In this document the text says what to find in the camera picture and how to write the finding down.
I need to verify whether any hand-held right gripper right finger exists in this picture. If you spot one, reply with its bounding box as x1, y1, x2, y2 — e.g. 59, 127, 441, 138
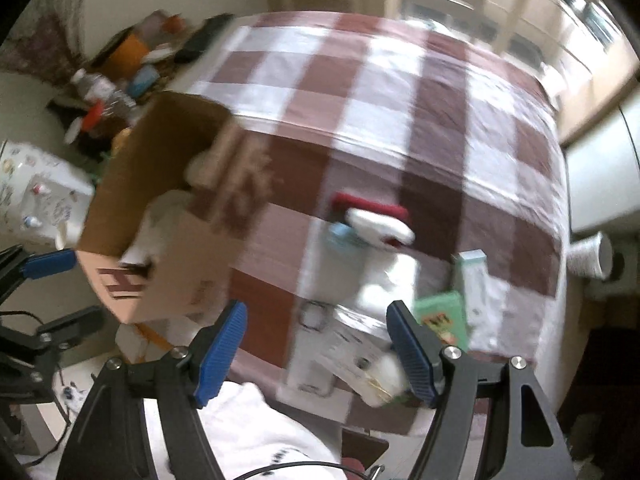
386, 300, 576, 480

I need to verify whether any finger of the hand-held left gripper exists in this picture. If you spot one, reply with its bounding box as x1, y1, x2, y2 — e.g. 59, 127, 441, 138
0, 305, 104, 357
0, 245, 78, 306

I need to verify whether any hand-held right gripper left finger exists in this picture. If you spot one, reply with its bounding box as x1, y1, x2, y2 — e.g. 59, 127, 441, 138
55, 300, 248, 480

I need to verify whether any green pixel print box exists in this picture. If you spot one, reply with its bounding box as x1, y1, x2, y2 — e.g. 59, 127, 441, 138
412, 291, 471, 353

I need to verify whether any brown cardboard box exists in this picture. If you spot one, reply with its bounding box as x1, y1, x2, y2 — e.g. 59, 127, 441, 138
75, 91, 273, 325

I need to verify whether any white plush toy red bow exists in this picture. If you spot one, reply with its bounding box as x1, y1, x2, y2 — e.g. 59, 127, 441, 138
331, 191, 417, 248

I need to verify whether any white soft pouch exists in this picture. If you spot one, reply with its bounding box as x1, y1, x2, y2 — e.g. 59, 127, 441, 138
360, 355, 412, 408

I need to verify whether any white printed packet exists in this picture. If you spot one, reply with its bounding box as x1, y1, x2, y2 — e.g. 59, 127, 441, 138
317, 330, 401, 396

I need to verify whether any white bag orange print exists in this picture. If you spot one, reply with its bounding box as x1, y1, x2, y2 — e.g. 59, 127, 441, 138
116, 316, 201, 366

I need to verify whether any white cartoon print box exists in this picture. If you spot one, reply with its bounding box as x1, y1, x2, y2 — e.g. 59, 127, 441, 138
0, 141, 96, 248

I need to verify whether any white and green tall box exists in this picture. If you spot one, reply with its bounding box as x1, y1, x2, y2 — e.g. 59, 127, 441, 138
451, 250, 489, 342

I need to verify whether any light blue small item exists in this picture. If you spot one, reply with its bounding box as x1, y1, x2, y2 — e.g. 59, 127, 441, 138
327, 222, 358, 252

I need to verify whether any red lid jar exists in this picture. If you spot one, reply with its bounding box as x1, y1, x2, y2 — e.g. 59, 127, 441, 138
80, 100, 136, 147

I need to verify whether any white cloth item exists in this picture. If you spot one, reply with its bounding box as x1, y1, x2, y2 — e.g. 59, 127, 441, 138
184, 152, 221, 187

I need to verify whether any clear water bottle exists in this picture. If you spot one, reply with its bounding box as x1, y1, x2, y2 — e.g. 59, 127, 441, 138
70, 69, 136, 111

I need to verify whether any patterned paper cup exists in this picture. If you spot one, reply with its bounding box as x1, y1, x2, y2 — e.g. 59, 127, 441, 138
566, 232, 614, 281

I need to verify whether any blue small box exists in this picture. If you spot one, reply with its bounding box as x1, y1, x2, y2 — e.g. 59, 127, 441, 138
127, 67, 161, 98

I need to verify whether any orange cup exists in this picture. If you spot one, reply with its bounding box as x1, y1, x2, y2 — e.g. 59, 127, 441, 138
107, 35, 151, 76

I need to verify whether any white wrapped packet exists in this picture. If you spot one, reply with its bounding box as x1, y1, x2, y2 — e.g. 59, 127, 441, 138
142, 45, 177, 64

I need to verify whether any brown white checkered tablecloth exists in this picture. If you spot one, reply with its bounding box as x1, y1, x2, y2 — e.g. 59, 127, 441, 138
182, 10, 571, 436

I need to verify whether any white cabinet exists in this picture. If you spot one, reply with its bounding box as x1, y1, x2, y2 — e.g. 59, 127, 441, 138
560, 105, 640, 236

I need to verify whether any black plastic bag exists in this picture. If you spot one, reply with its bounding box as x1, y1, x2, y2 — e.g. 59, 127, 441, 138
175, 14, 236, 63

